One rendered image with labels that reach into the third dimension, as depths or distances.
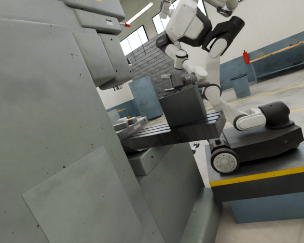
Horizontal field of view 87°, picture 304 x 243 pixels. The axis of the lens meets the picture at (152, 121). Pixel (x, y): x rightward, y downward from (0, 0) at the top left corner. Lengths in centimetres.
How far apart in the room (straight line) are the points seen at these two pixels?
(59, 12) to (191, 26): 85
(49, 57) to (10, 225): 53
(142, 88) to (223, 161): 617
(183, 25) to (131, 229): 131
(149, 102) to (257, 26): 518
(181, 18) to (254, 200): 142
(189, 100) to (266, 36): 757
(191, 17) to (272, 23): 714
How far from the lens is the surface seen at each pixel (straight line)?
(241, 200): 148
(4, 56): 67
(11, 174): 60
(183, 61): 128
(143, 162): 97
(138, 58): 1016
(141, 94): 726
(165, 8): 151
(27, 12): 95
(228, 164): 137
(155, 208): 108
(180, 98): 93
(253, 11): 848
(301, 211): 162
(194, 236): 134
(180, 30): 140
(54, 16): 101
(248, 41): 838
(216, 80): 141
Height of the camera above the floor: 118
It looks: 10 degrees down
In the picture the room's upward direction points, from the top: 22 degrees counter-clockwise
